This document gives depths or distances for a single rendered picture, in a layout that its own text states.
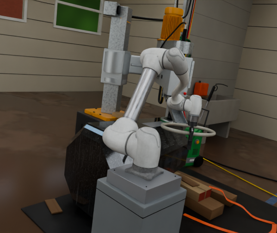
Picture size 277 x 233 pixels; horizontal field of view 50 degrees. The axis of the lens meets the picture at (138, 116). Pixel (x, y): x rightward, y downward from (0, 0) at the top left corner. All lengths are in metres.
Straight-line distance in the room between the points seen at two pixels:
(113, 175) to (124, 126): 0.30
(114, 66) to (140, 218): 2.21
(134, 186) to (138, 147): 0.22
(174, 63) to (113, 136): 0.61
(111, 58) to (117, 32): 0.31
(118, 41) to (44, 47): 5.71
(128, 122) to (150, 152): 0.25
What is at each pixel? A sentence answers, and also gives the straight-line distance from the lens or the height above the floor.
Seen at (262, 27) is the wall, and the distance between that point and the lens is 7.70.
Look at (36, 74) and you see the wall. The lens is 9.08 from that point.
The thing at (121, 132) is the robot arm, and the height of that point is 1.10.
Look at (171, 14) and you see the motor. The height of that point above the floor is 2.07.
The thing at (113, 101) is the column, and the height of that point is 0.95.
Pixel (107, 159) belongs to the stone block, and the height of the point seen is 0.68.
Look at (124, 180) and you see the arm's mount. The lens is 1.72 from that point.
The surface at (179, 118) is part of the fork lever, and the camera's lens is 3.05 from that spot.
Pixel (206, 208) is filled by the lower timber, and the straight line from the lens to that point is 3.25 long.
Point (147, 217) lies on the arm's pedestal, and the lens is 1.68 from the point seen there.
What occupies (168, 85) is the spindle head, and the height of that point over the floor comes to 1.28.
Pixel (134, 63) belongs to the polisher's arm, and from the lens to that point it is 3.64.
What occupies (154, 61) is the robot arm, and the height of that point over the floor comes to 1.54.
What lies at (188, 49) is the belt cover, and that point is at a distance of 3.13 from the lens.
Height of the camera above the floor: 1.60
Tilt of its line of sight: 13 degrees down
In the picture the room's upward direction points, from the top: 8 degrees clockwise
